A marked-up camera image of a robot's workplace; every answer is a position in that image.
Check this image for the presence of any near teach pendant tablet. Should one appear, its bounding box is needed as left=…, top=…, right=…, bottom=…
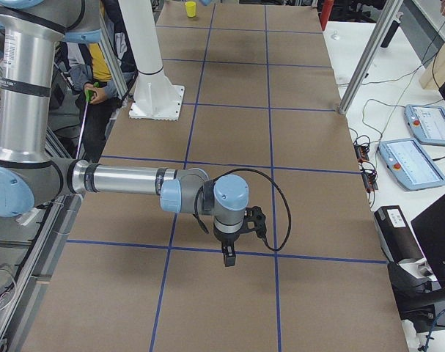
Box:
left=378, top=138, right=445, bottom=191

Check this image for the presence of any black box with label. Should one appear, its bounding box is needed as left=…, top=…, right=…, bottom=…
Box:
left=374, top=205, right=424, bottom=263

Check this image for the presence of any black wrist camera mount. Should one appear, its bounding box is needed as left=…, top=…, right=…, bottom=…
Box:
left=242, top=206, right=267, bottom=240

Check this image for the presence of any black monitor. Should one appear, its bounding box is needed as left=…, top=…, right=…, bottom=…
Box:
left=411, top=194, right=445, bottom=285

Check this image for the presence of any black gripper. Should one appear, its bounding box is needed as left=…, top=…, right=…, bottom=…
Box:
left=213, top=227, right=240, bottom=267

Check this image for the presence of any teach pendant tablet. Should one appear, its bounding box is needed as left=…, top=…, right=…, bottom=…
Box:
left=405, top=105, right=445, bottom=146
left=378, top=138, right=445, bottom=191

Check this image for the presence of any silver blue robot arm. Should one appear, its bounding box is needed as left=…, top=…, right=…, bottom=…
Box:
left=0, top=1, right=249, bottom=266

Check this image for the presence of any aluminium frame post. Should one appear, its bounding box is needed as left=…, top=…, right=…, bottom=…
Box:
left=338, top=0, right=403, bottom=115

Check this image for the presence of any yellow plastic cup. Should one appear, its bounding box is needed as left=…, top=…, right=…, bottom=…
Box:
left=185, top=1, right=196, bottom=18

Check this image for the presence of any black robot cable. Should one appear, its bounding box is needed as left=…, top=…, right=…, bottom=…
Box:
left=194, top=166, right=292, bottom=252

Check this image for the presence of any brown paper table mat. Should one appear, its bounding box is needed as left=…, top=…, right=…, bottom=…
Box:
left=23, top=2, right=407, bottom=351

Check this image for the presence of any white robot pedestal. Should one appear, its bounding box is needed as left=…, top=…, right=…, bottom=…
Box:
left=119, top=0, right=185, bottom=121

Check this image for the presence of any small electronics board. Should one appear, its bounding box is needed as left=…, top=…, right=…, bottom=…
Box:
left=353, top=143, right=378, bottom=193

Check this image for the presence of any person's hand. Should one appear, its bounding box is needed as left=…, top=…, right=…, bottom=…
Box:
left=84, top=83, right=108, bottom=104

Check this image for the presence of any green handled pink stick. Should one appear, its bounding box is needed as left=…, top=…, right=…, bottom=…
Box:
left=76, top=82, right=99, bottom=161

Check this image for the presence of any far teach pendant tablet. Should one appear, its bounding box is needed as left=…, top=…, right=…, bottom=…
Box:
left=405, top=105, right=445, bottom=146

